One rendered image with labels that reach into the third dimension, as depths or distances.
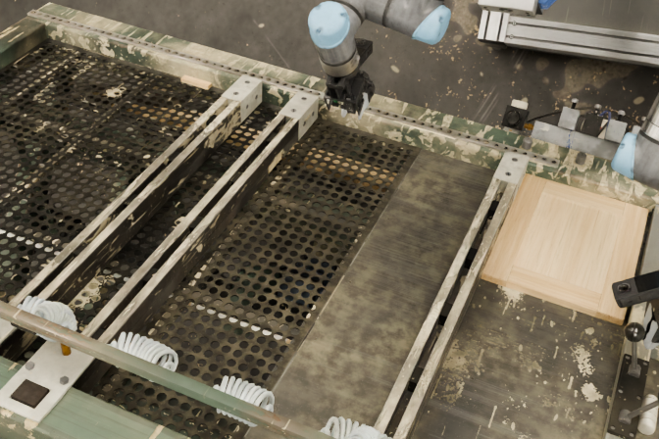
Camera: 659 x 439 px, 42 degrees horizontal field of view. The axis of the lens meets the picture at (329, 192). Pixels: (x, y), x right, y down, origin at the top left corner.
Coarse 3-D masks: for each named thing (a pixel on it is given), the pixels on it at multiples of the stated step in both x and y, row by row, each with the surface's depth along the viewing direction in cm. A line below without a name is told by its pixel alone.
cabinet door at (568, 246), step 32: (544, 192) 212; (576, 192) 213; (512, 224) 202; (544, 224) 203; (576, 224) 203; (608, 224) 204; (640, 224) 204; (512, 256) 193; (544, 256) 194; (576, 256) 195; (608, 256) 195; (512, 288) 187; (544, 288) 186; (576, 288) 186; (608, 288) 187; (608, 320) 181
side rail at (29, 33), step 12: (24, 24) 256; (36, 24) 257; (0, 36) 250; (12, 36) 251; (24, 36) 251; (36, 36) 256; (0, 48) 245; (12, 48) 248; (24, 48) 252; (0, 60) 244; (12, 60) 249; (24, 60) 254
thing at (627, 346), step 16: (656, 208) 206; (656, 224) 201; (656, 240) 197; (656, 256) 193; (640, 272) 189; (640, 304) 181; (640, 320) 177; (624, 352) 170; (640, 352) 170; (608, 416) 160
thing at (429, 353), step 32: (512, 160) 213; (512, 192) 203; (480, 224) 193; (480, 256) 185; (448, 288) 177; (448, 320) 170; (416, 352) 163; (448, 352) 172; (416, 384) 158; (384, 416) 151; (416, 416) 153
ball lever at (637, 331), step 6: (630, 324) 159; (636, 324) 158; (624, 330) 160; (630, 330) 158; (636, 330) 158; (642, 330) 158; (630, 336) 158; (636, 336) 158; (642, 336) 158; (636, 342) 160; (636, 348) 161; (636, 354) 162; (636, 360) 163; (630, 366) 165; (636, 366) 164; (630, 372) 164; (636, 372) 163
